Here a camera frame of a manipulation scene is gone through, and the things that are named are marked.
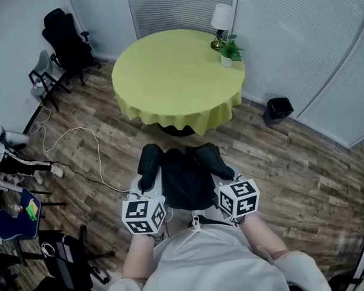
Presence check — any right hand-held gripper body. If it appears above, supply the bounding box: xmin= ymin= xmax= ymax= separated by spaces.
xmin=212 ymin=165 xmax=260 ymax=224

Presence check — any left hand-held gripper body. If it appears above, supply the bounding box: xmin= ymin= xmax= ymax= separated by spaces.
xmin=122 ymin=166 xmax=167 ymax=235

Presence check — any person's right forearm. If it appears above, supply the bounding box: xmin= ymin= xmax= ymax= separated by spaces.
xmin=238 ymin=213 xmax=292 ymax=267

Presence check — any person's left forearm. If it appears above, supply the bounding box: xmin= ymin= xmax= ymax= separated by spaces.
xmin=121 ymin=231 xmax=171 ymax=282

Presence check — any white plastic clip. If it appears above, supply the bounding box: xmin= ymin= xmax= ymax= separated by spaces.
xmin=190 ymin=215 xmax=207 ymax=233

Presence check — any person's white shirt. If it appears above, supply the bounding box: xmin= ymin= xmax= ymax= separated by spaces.
xmin=109 ymin=219 xmax=332 ymax=291

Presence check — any round table with black base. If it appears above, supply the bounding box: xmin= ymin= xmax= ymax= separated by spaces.
xmin=111 ymin=28 xmax=246 ymax=138

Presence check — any black chair with grey pads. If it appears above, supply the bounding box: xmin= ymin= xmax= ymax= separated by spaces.
xmin=38 ymin=224 xmax=110 ymax=291

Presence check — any black waste bin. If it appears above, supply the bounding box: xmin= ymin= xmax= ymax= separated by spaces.
xmin=263 ymin=97 xmax=295 ymax=127

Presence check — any green and yellow toy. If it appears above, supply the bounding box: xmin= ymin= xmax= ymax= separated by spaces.
xmin=25 ymin=199 xmax=39 ymax=222

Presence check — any blue padded stool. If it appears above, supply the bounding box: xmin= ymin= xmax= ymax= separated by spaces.
xmin=0 ymin=187 xmax=42 ymax=241

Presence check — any yellow-green tablecloth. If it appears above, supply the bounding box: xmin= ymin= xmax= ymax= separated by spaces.
xmin=111 ymin=28 xmax=246 ymax=136

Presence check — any green potted plant white pot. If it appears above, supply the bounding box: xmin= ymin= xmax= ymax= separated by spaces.
xmin=219 ymin=34 xmax=246 ymax=68

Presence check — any white shade table lamp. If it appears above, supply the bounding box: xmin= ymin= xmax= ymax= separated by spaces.
xmin=210 ymin=3 xmax=235 ymax=50

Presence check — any black office chair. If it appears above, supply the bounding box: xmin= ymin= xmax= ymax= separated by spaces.
xmin=41 ymin=7 xmax=102 ymax=87

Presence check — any long white floor cable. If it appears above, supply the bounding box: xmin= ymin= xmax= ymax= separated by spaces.
xmin=30 ymin=105 xmax=132 ymax=194

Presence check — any thin black floor cable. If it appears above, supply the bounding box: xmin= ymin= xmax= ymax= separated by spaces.
xmin=50 ymin=161 xmax=131 ymax=194

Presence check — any white coiled cable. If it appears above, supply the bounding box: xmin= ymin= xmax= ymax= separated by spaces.
xmin=41 ymin=242 xmax=56 ymax=258

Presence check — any grey folding chair black frame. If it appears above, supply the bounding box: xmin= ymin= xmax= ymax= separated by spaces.
xmin=28 ymin=50 xmax=72 ymax=113

